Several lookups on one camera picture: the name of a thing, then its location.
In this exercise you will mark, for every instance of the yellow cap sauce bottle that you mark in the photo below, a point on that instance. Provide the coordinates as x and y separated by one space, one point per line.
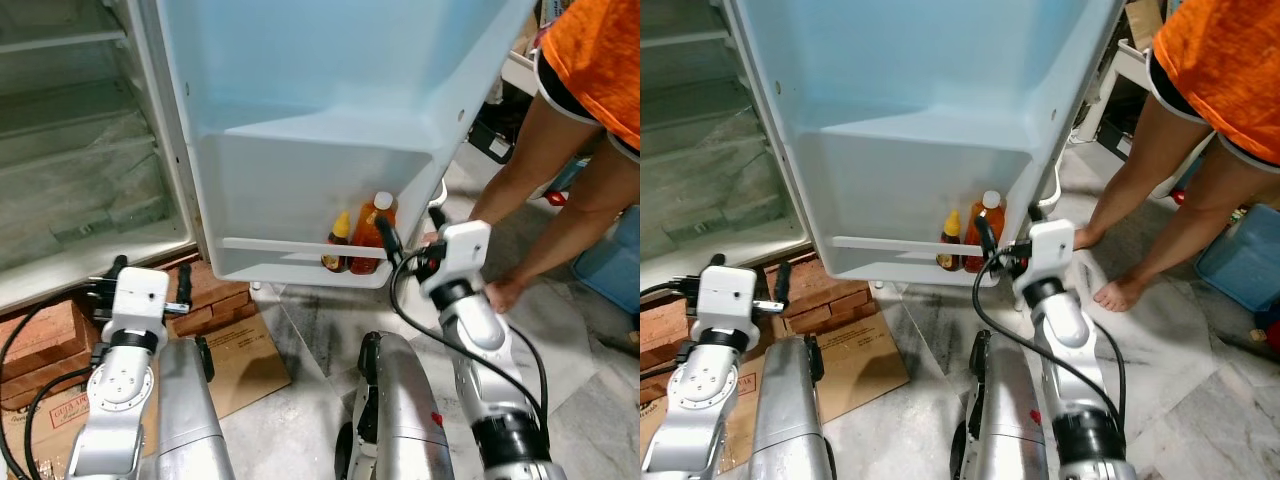
340 232
951 232

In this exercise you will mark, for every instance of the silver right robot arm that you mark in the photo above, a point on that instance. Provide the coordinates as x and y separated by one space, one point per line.
490 360
1075 360

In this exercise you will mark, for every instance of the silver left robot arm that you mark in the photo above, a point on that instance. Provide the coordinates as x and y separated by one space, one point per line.
700 400
115 400

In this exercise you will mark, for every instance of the white fridge shelf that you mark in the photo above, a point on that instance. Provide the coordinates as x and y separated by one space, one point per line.
685 40
60 40
700 108
70 108

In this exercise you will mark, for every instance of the silver mini fridge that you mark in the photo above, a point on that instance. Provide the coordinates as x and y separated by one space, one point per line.
300 100
920 100

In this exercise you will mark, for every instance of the red brick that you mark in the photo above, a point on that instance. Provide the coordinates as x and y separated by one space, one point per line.
668 325
660 372
55 328
825 310
40 380
805 278
225 312
205 280

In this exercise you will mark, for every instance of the white cap orange bottle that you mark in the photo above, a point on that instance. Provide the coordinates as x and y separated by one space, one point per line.
368 222
975 222

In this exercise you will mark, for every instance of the white metal chair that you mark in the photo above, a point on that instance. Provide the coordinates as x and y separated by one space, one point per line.
1052 185
440 192

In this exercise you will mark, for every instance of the blue plastic box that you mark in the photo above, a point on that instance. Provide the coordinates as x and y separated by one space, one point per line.
612 265
1240 260

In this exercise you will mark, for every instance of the black boxy item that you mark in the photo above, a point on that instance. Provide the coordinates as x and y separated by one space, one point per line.
492 135
1108 125

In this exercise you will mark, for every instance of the small red toy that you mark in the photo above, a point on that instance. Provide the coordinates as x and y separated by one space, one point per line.
557 197
1181 196

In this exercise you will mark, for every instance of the silver robot left leg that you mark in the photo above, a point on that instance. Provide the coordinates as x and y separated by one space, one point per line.
190 410
790 410

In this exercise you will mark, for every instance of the silver robot leg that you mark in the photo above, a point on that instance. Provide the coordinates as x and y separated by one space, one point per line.
400 410
190 410
790 410
1000 410

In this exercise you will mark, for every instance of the silver robot right leg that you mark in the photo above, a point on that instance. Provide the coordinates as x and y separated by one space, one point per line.
1000 410
400 410

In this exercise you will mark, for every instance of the brown cardboard toy box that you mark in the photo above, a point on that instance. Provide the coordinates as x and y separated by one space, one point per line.
1145 22
548 12

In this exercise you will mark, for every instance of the person in orange shirt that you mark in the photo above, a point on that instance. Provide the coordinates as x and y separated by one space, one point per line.
1220 60
590 50

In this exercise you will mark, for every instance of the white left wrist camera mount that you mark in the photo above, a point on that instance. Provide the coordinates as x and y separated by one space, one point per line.
728 298
137 300

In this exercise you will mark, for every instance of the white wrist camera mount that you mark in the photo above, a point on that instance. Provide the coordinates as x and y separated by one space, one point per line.
1050 250
137 300
728 298
462 250

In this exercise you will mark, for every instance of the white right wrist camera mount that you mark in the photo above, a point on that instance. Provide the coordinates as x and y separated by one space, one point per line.
462 250
1050 250

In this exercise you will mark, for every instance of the white frame table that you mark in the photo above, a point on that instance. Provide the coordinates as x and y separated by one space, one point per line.
520 72
1125 70

